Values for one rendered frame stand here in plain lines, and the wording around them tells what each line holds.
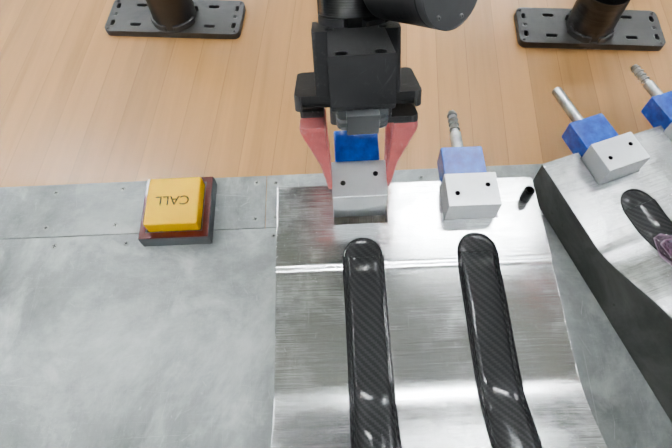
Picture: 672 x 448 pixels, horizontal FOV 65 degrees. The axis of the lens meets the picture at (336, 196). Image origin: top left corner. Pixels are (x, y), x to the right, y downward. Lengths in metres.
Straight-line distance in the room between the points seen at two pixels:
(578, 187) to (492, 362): 0.23
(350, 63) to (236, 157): 0.36
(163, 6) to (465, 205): 0.51
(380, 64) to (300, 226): 0.22
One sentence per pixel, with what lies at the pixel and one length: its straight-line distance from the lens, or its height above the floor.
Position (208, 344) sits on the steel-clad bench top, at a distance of 0.59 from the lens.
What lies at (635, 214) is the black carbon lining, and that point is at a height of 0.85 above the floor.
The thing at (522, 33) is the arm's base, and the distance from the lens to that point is 0.82.
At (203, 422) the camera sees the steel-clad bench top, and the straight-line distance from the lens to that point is 0.57.
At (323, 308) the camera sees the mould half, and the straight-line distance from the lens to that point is 0.49.
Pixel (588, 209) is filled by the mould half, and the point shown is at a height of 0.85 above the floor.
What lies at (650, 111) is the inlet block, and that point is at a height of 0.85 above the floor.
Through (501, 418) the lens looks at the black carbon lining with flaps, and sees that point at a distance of 0.48.
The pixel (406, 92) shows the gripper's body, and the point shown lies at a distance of 0.42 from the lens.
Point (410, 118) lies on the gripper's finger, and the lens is 0.43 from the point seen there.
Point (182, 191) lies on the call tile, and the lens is 0.62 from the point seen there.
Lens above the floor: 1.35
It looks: 61 degrees down
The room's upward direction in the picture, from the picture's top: 3 degrees counter-clockwise
